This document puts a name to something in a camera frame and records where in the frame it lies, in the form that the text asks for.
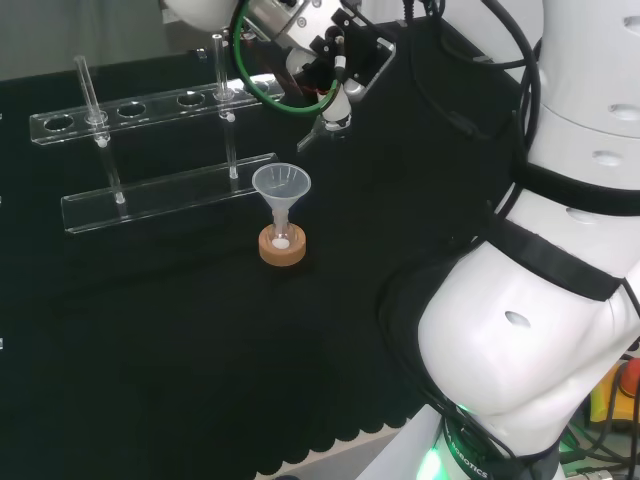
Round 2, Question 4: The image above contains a translucent plastic funnel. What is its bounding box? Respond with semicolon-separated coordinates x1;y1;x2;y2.
251;163;313;229

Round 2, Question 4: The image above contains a yellow stop button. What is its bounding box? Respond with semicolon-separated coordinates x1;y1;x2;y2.
588;357;640;437

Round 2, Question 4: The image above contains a cork ring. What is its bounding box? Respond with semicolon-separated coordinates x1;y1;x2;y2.
258;224;307;270

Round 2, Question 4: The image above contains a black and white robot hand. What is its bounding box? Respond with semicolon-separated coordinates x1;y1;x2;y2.
285;9;397;140

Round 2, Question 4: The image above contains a clear acrylic funnel stand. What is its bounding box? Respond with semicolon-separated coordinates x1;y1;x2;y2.
28;33;284;236

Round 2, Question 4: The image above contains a green cable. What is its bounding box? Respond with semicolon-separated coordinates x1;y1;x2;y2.
231;0;347;119

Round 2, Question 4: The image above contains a clear round-bottom flask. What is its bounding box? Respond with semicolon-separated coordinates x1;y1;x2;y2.
269;209;294;251

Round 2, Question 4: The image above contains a black table cloth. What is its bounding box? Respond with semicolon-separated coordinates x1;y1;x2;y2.
0;17;640;480

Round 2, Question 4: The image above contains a clear weighing funnel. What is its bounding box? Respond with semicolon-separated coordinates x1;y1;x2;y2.
296;124;334;153

